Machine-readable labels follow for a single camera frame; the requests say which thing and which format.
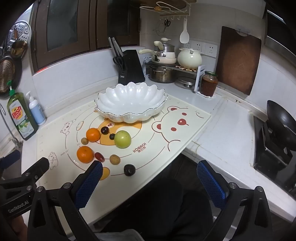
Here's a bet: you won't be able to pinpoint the hanging mesh strainer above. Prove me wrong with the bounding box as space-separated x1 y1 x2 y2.
0 54 22 98

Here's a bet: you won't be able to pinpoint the glass jar of chili sauce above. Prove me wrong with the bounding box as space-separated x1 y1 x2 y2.
200 71 218 96

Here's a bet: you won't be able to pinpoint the white hook rail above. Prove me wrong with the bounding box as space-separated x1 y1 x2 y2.
159 9 190 22

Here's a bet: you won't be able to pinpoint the black gas stove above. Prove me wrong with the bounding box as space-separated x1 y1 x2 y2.
250 115 296 181

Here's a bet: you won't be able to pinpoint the orange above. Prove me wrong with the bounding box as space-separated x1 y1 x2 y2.
76 146 94 164
86 128 101 143

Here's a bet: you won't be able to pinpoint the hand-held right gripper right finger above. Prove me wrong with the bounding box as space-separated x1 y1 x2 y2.
196 160 274 241

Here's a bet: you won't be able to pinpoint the metal pot rack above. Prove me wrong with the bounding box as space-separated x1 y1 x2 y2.
144 61 206 93

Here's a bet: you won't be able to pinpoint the dark green packet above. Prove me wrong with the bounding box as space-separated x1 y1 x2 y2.
6 86 39 141

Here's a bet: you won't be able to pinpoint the bear printed silicone mat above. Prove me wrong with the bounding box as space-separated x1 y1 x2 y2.
37 94 212 229

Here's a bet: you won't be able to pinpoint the white wall socket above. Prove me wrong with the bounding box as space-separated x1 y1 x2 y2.
205 44 218 58
188 40 205 55

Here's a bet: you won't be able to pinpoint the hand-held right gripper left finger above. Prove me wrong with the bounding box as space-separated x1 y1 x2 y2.
28 160 103 241

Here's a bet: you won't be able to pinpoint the black knife block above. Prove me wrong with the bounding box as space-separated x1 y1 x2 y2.
118 49 146 86

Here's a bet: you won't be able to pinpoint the black kitchen scissors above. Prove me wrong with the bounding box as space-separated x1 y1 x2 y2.
113 56 127 71

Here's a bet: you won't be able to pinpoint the perforated steamer plate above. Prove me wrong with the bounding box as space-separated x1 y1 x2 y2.
9 21 31 58

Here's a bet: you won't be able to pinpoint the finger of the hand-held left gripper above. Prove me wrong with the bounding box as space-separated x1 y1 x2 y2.
21 157 50 193
0 150 21 173

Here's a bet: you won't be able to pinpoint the black wok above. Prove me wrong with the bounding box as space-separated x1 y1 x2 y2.
266 100 296 149

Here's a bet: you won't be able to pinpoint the steel steamer lid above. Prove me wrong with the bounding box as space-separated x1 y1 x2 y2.
175 77 197 89

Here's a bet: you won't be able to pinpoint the steel handled knife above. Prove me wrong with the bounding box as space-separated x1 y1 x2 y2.
111 37 125 57
108 37 121 57

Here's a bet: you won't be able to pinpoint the cream saucepan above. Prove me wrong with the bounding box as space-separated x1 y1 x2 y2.
139 49 177 65

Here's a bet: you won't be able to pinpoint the blue pump bottle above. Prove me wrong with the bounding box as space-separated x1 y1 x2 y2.
26 91 46 126

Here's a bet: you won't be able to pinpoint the steel pot with glass lid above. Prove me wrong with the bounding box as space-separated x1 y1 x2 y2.
159 38 176 55

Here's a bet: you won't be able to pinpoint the white wire trivet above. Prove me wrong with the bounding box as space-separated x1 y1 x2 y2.
140 1 181 12

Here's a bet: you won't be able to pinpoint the white scalloped bowl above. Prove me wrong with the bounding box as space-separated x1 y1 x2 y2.
94 82 168 122

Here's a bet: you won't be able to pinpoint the large stainless steel pot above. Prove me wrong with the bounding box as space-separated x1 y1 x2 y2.
149 65 177 84

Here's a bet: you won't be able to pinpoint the white rice paddle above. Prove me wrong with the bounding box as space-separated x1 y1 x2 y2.
180 19 190 44

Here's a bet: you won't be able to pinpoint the green apple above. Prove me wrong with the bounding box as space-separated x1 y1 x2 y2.
114 130 132 149

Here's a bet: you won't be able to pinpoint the white ceramic pot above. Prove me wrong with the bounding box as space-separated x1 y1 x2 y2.
178 47 203 69

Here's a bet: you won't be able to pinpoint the brown wooden cutting board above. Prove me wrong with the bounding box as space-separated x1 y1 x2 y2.
215 26 262 96

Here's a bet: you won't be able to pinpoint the dark wooden cabinet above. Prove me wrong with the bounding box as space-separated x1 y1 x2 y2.
30 0 140 75

